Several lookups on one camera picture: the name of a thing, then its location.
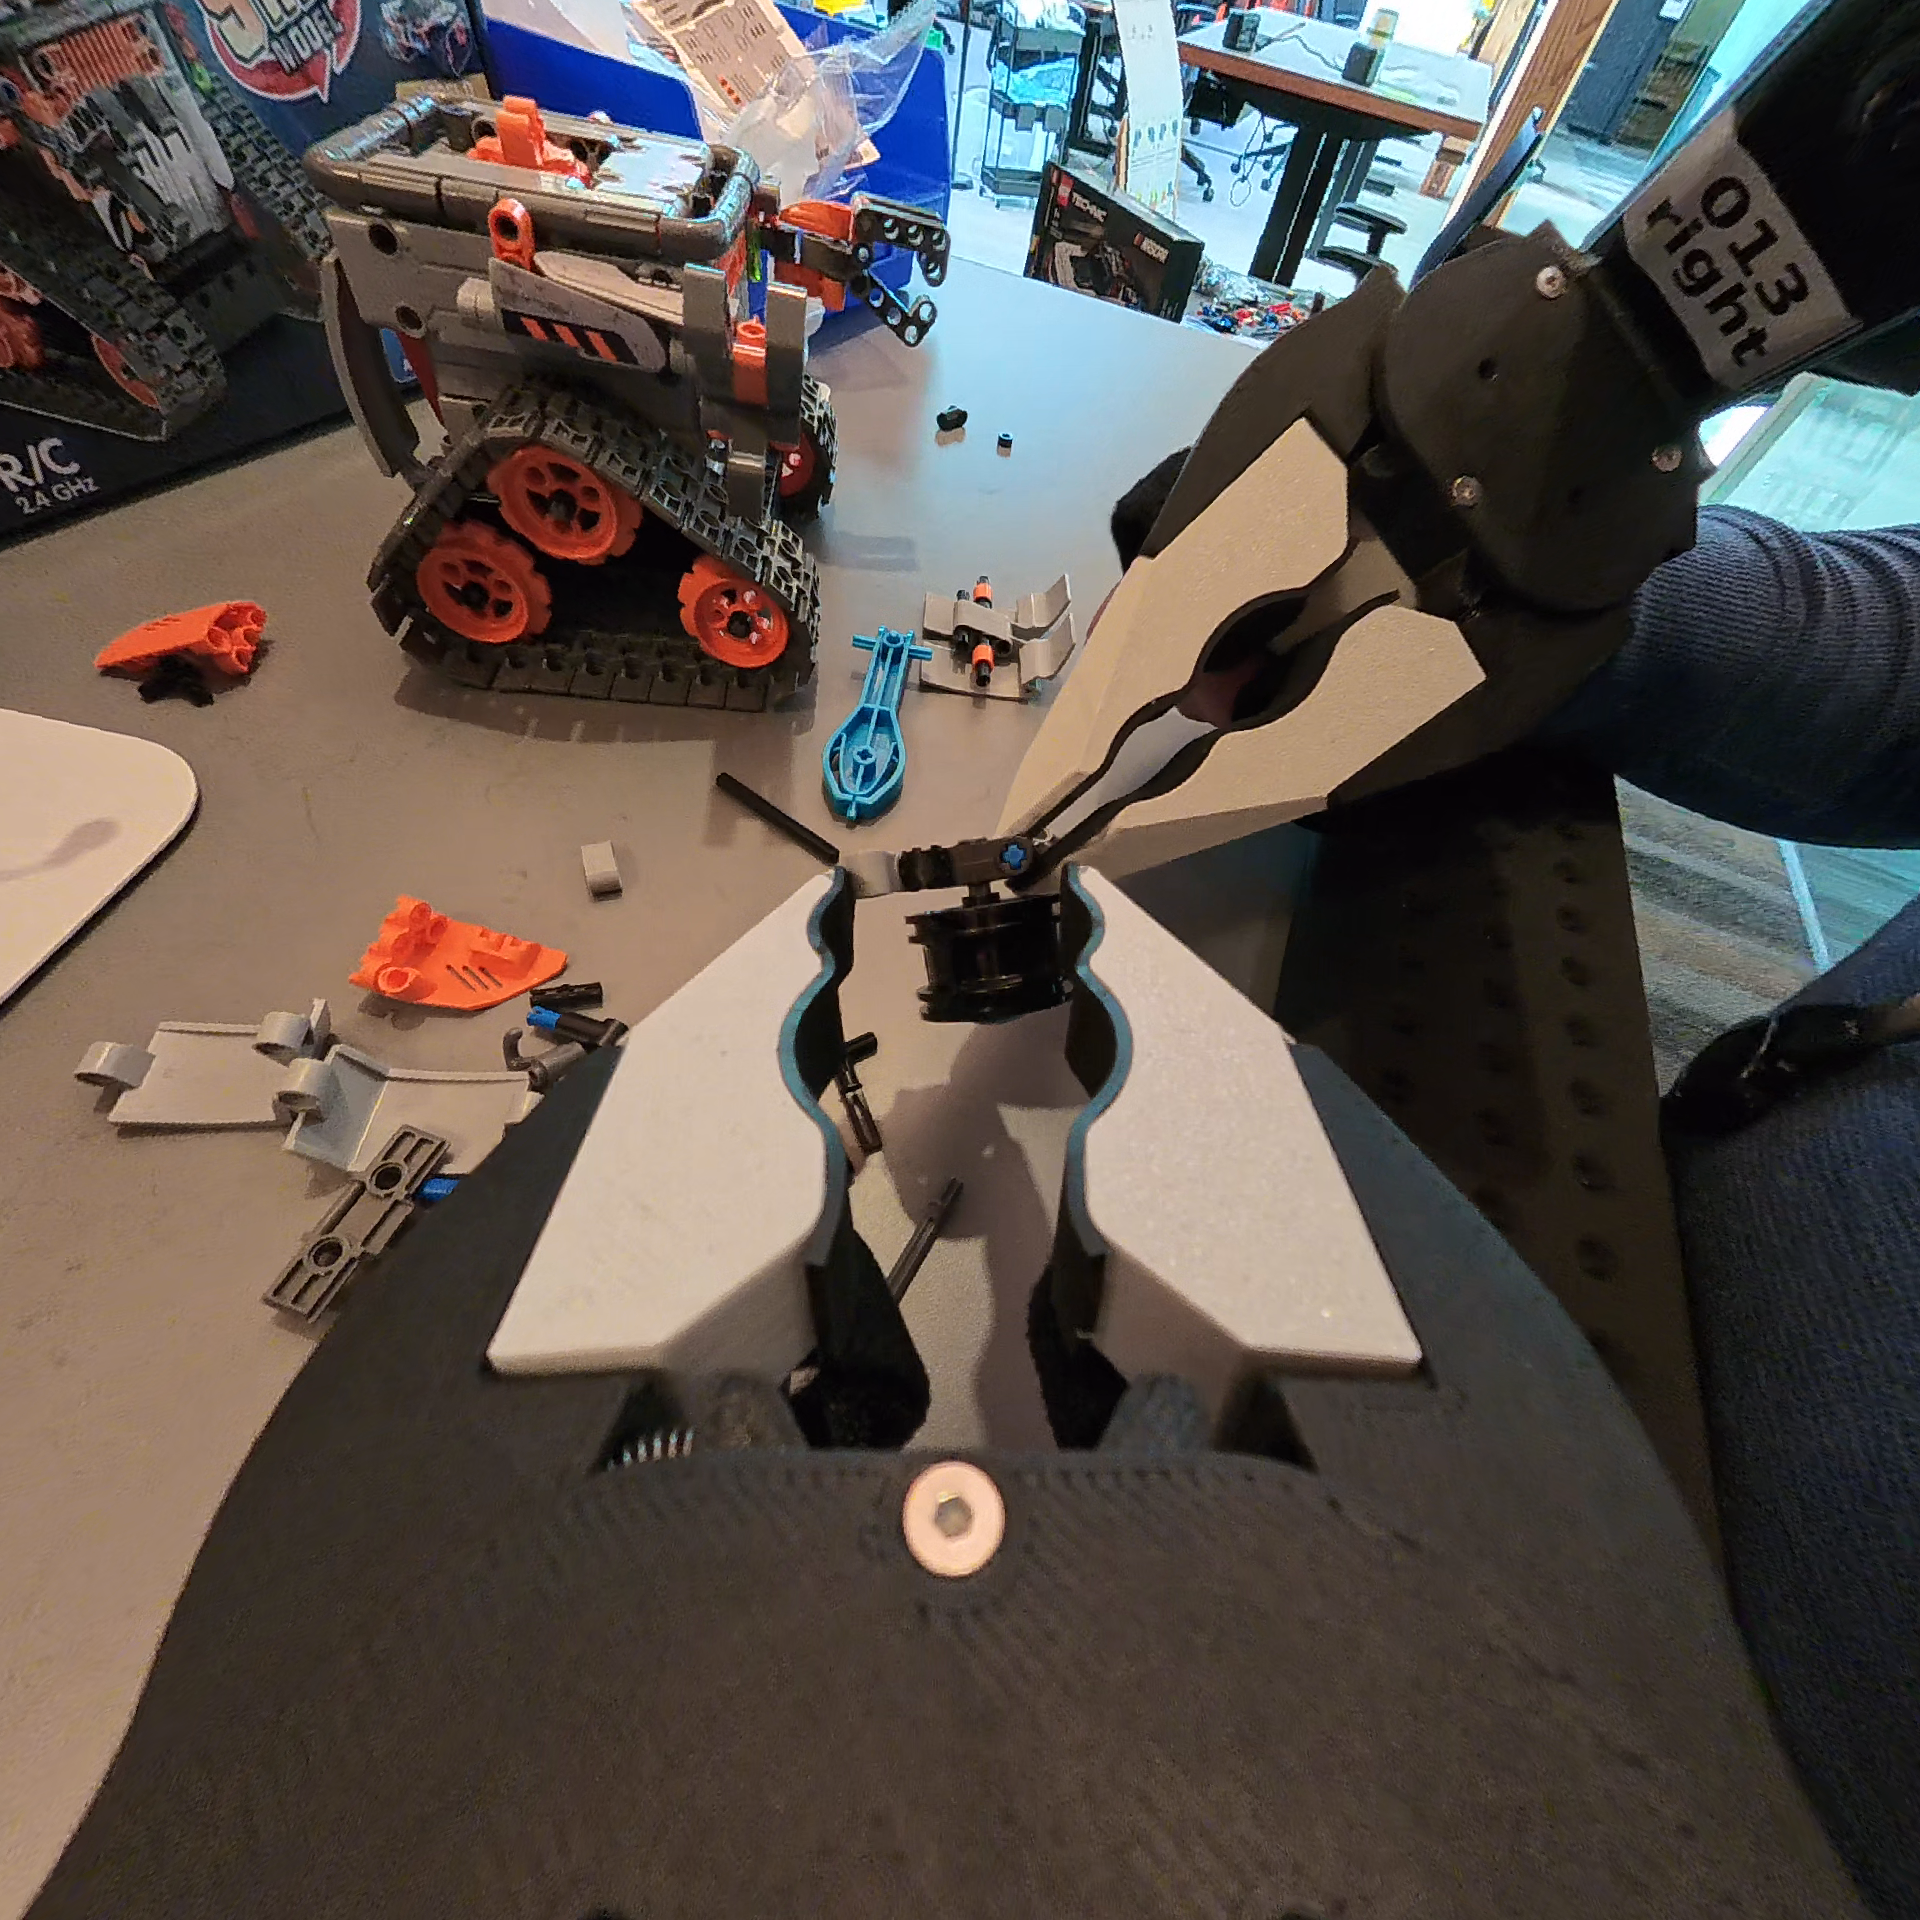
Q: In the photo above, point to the large grey curved panel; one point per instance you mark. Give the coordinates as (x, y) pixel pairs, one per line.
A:
(195, 1071)
(402, 1120)

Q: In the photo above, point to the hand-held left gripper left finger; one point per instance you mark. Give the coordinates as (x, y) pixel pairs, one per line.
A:
(678, 1197)

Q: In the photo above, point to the person's right forearm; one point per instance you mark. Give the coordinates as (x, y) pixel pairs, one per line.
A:
(1772, 678)

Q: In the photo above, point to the orange wedge panel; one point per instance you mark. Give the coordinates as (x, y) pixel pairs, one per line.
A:
(449, 961)

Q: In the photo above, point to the dark grey flat connector plate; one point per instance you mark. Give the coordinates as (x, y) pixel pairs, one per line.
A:
(353, 1218)

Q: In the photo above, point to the instruction sheet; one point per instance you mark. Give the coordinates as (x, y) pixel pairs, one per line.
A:
(714, 40)

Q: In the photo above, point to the office chair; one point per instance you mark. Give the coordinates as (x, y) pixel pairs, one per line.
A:
(1367, 234)

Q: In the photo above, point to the black elbow with blue pin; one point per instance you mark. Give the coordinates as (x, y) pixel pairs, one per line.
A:
(580, 1029)

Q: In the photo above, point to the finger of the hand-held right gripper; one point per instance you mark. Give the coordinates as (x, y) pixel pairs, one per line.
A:
(1320, 717)
(1203, 560)

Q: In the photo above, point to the clear plastic bag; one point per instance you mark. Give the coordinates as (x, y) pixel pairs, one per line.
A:
(842, 91)

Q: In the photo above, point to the wooden top desk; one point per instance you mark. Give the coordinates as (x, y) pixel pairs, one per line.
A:
(1320, 80)

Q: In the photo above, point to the small orange wedge piece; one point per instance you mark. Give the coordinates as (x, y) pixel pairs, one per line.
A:
(186, 640)

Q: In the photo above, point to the white display board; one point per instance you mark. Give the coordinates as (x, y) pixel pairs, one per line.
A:
(1146, 91)

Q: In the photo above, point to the small black pin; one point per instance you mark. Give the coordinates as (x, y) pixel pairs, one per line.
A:
(568, 993)

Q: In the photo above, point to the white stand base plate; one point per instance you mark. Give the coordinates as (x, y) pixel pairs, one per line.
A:
(79, 828)

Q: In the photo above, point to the printed toy box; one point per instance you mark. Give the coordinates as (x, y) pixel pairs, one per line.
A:
(125, 220)

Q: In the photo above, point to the light grey two-hole beam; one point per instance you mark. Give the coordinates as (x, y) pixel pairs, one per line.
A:
(607, 872)

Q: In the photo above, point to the short black axle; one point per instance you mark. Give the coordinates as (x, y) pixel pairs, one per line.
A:
(924, 1241)

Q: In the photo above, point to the black axle pin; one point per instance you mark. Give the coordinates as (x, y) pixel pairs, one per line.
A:
(857, 1102)

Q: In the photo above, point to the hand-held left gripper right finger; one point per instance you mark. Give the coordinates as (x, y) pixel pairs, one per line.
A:
(1247, 1197)

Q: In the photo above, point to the blue storage bin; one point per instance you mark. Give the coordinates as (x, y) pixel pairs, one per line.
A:
(559, 91)

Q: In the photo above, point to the black toy box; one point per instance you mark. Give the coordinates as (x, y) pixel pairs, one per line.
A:
(1112, 234)

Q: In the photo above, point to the long black axle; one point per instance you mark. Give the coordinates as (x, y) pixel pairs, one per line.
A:
(773, 811)

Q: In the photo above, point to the blue brick separator tool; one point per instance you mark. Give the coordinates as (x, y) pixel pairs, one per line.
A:
(866, 750)

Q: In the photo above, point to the black wheel hub assembly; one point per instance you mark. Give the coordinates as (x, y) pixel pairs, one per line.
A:
(993, 961)

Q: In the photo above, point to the tracked toy vehicle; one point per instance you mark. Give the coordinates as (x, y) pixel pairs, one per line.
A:
(596, 513)

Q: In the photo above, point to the grey panels with orange pins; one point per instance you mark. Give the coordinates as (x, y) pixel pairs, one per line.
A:
(1021, 640)

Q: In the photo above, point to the wooden door frame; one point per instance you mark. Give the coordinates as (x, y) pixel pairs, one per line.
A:
(1545, 73)

